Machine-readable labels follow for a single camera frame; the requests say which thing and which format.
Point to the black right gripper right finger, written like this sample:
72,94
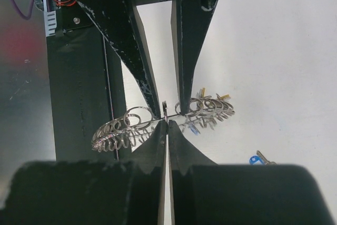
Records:
204,192

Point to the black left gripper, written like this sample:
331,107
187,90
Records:
121,25

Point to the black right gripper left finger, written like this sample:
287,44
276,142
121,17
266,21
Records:
90,192

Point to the yellow key tag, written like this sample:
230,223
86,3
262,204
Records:
223,97

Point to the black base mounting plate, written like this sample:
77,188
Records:
86,84

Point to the blue key tag on ring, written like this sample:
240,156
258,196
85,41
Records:
194,129

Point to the white slotted cable duct left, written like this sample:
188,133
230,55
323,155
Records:
50,21

